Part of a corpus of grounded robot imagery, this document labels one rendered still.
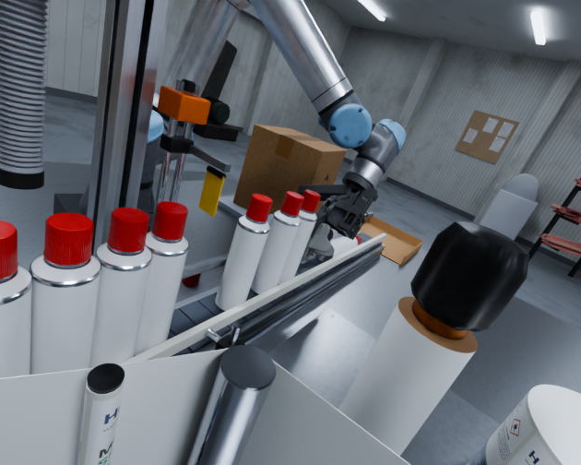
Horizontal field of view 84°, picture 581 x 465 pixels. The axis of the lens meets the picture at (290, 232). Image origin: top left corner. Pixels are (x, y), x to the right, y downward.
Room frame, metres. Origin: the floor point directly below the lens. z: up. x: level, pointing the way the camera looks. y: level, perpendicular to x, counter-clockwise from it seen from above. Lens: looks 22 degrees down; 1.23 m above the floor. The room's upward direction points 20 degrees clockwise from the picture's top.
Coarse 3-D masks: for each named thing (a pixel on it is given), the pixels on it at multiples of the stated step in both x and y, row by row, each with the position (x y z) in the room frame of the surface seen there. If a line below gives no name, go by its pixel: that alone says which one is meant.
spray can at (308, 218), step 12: (312, 192) 0.60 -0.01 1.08; (312, 204) 0.58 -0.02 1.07; (300, 216) 0.57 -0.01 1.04; (312, 216) 0.58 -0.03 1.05; (300, 228) 0.57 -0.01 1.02; (312, 228) 0.59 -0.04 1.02; (300, 240) 0.57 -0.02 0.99; (300, 252) 0.58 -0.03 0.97; (288, 264) 0.57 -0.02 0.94; (288, 276) 0.58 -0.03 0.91
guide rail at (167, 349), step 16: (336, 256) 0.74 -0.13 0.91; (304, 272) 0.61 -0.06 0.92; (320, 272) 0.66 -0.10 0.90; (272, 288) 0.51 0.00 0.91; (288, 288) 0.54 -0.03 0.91; (240, 304) 0.43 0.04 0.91; (256, 304) 0.45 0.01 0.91; (208, 320) 0.37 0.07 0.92; (224, 320) 0.38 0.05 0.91; (176, 336) 0.32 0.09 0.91; (192, 336) 0.33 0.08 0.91; (144, 352) 0.28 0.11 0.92; (160, 352) 0.29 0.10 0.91; (176, 352) 0.31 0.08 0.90
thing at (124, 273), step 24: (120, 216) 0.26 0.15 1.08; (144, 216) 0.28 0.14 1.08; (120, 240) 0.26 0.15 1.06; (144, 240) 0.27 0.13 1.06; (120, 264) 0.25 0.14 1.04; (144, 264) 0.27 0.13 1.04; (120, 288) 0.25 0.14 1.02; (144, 288) 0.27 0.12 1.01; (96, 312) 0.25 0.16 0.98; (120, 312) 0.25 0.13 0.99; (96, 336) 0.25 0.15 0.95; (120, 336) 0.26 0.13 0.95; (96, 360) 0.25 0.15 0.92; (120, 360) 0.26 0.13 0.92
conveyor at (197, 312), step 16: (368, 240) 1.06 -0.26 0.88; (352, 256) 0.87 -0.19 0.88; (304, 288) 0.63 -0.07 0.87; (192, 304) 0.43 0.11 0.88; (208, 304) 0.44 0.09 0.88; (272, 304) 0.51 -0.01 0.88; (176, 320) 0.38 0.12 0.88; (192, 320) 0.40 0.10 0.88; (240, 320) 0.43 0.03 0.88; (192, 352) 0.35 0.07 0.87
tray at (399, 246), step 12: (372, 228) 1.37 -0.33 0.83; (384, 228) 1.41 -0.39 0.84; (396, 228) 1.39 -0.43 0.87; (384, 240) 1.27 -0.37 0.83; (396, 240) 1.32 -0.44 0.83; (408, 240) 1.35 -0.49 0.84; (420, 240) 1.33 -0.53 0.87; (384, 252) 1.13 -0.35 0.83; (396, 252) 1.17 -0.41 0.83; (408, 252) 1.23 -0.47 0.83
